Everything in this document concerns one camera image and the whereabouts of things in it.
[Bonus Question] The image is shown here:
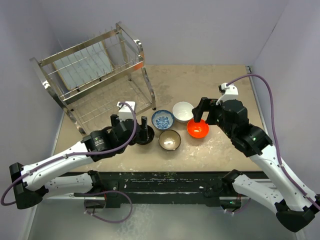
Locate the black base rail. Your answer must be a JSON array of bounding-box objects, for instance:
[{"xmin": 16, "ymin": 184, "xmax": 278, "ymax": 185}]
[{"xmin": 84, "ymin": 171, "xmax": 244, "ymax": 211}]

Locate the olive beige bowl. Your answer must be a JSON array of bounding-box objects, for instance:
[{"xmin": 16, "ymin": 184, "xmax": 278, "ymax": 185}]
[{"xmin": 129, "ymin": 125, "xmax": 155, "ymax": 146}]

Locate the aluminium extrusion rail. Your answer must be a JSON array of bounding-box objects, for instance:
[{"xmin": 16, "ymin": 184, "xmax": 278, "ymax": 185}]
[{"xmin": 44, "ymin": 184, "xmax": 286, "ymax": 201}]

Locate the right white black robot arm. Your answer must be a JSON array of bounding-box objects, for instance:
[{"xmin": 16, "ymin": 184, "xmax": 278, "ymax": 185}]
[{"xmin": 192, "ymin": 97, "xmax": 320, "ymax": 233}]

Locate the blue floral ceramic bowl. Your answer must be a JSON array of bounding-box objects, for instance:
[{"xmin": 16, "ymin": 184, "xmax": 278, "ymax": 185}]
[{"xmin": 151, "ymin": 109, "xmax": 175, "ymax": 131}]

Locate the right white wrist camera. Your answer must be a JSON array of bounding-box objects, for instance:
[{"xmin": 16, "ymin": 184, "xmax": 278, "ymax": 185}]
[{"xmin": 215, "ymin": 83, "xmax": 239, "ymax": 105}]

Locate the steel wire dish rack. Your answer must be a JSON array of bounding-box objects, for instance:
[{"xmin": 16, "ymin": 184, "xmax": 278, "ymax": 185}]
[{"xmin": 30, "ymin": 22, "xmax": 157, "ymax": 136}]

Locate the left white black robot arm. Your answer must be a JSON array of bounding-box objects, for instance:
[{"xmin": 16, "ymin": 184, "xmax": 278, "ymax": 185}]
[{"xmin": 9, "ymin": 114, "xmax": 153, "ymax": 210}]

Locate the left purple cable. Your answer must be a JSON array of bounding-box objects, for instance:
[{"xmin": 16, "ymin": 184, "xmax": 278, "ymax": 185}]
[{"xmin": 0, "ymin": 101, "xmax": 138, "ymax": 223}]

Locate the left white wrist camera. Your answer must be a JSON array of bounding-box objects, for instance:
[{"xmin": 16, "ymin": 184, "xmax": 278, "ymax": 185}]
[{"xmin": 117, "ymin": 101, "xmax": 136, "ymax": 122}]

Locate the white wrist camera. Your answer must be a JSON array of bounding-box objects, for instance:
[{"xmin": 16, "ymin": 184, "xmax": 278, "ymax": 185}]
[
  {"xmin": 215, "ymin": 83, "xmax": 239, "ymax": 105},
  {"xmin": 117, "ymin": 101, "xmax": 136, "ymax": 122}
]

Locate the brown rimmed beige bowl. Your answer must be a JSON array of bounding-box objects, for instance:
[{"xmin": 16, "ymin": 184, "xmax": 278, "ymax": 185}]
[{"xmin": 158, "ymin": 129, "xmax": 182, "ymax": 151}]

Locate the white framed board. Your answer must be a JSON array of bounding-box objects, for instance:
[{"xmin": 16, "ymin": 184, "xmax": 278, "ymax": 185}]
[{"xmin": 52, "ymin": 41, "xmax": 114, "ymax": 91}]

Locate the white bowl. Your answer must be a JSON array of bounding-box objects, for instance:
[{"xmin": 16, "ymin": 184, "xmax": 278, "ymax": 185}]
[{"xmin": 172, "ymin": 101, "xmax": 194, "ymax": 123}]

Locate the orange plastic bowl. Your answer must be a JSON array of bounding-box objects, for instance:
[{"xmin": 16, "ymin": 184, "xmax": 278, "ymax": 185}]
[{"xmin": 186, "ymin": 119, "xmax": 210, "ymax": 139}]

